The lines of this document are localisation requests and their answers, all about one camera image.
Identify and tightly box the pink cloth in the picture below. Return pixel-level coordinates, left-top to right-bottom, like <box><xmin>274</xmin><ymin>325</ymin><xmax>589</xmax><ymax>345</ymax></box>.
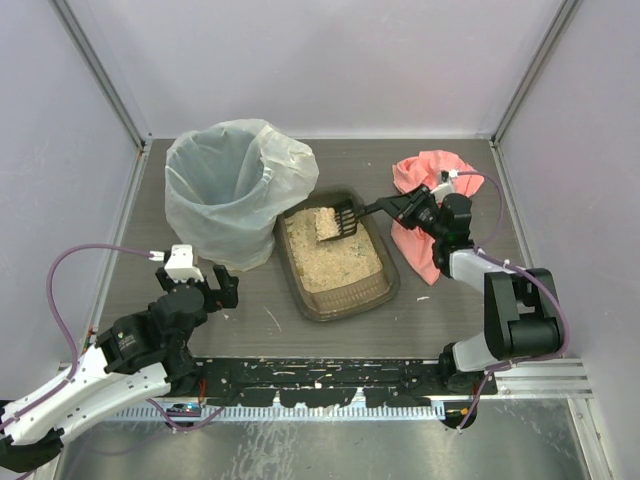
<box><xmin>391</xmin><ymin>150</ymin><xmax>484</xmax><ymax>286</ymax></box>

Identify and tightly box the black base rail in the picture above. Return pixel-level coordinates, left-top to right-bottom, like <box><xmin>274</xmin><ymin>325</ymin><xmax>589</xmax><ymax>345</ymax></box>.
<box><xmin>162</xmin><ymin>357</ymin><xmax>484</xmax><ymax>408</ymax></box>

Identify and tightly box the black slotted litter scoop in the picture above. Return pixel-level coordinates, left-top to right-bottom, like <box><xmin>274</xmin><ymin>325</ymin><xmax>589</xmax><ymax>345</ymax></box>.
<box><xmin>317</xmin><ymin>199</ymin><xmax>382</xmax><ymax>242</ymax></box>

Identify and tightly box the beige cat litter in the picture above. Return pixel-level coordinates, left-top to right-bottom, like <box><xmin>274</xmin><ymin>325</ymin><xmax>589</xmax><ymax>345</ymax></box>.
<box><xmin>285</xmin><ymin>207</ymin><xmax>383</xmax><ymax>293</ymax></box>

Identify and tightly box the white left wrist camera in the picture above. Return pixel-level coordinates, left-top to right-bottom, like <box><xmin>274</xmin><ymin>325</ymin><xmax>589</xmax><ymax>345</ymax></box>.
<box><xmin>164</xmin><ymin>244</ymin><xmax>205</xmax><ymax>283</ymax></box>

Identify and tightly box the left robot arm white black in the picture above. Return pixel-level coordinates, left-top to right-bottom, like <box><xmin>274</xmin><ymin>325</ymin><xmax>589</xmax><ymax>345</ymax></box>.
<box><xmin>1</xmin><ymin>265</ymin><xmax>239</xmax><ymax>474</ymax></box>

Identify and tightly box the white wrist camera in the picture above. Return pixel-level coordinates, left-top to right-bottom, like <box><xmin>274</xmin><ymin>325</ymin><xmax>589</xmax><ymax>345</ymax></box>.
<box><xmin>431</xmin><ymin>169</ymin><xmax>459</xmax><ymax>204</ymax></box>
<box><xmin>164</xmin><ymin>244</ymin><xmax>205</xmax><ymax>283</ymax></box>

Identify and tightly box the dark translucent litter box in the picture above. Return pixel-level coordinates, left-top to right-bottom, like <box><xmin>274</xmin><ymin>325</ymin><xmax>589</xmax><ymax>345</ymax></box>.
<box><xmin>274</xmin><ymin>185</ymin><xmax>400</xmax><ymax>322</ymax></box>

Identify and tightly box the translucent plastic trash bag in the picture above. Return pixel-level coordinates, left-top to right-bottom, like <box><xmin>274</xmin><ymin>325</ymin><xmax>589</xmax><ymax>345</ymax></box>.
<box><xmin>164</xmin><ymin>119</ymin><xmax>319</xmax><ymax>271</ymax></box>

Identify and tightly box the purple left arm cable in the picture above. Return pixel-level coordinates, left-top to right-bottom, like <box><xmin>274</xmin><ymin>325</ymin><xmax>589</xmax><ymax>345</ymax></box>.
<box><xmin>0</xmin><ymin>243</ymin><xmax>241</xmax><ymax>441</ymax></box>

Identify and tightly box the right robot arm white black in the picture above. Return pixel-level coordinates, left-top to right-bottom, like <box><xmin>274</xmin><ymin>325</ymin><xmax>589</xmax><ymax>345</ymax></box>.
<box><xmin>367</xmin><ymin>186</ymin><xmax>569</xmax><ymax>385</ymax></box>

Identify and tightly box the grey slotted cable duct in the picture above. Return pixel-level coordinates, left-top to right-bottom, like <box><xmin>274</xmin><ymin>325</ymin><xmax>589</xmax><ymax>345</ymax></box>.
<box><xmin>109</xmin><ymin>399</ymin><xmax>445</xmax><ymax>423</ymax></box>

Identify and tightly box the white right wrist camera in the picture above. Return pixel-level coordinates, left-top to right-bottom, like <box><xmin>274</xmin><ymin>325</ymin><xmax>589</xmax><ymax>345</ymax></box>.
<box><xmin>431</xmin><ymin>169</ymin><xmax>459</xmax><ymax>204</ymax></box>

